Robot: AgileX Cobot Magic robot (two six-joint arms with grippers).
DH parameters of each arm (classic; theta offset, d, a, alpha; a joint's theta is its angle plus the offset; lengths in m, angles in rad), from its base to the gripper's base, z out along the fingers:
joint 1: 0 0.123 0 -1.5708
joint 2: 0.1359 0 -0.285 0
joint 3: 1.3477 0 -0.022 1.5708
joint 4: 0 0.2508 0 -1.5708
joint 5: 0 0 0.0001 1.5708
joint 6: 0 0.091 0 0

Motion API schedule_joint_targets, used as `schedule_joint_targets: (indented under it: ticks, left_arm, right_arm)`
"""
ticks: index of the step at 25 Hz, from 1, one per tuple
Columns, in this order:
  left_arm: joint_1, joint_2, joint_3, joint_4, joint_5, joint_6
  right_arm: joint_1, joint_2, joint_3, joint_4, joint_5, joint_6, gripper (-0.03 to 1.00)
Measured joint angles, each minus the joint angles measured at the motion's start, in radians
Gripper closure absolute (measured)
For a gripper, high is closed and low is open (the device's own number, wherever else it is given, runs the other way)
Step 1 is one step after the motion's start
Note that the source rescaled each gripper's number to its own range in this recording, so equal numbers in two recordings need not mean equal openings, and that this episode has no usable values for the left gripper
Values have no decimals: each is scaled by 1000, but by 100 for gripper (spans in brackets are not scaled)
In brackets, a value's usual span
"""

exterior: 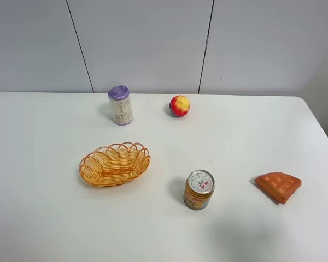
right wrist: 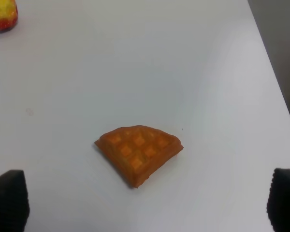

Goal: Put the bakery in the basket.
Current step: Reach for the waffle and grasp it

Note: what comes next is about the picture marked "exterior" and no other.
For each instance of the red yellow apple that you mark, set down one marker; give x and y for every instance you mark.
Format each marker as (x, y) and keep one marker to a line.
(179, 106)

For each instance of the orange waffle wedge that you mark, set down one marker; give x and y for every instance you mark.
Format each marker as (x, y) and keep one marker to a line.
(279, 186)

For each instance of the orange drink can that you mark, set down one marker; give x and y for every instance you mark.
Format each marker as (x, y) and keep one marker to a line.
(199, 188)

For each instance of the purple white cylindrical container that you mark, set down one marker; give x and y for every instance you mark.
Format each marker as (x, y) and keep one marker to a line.
(120, 102)

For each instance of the orange woven wicker basket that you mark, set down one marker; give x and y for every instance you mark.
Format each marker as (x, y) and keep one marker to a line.
(115, 164)

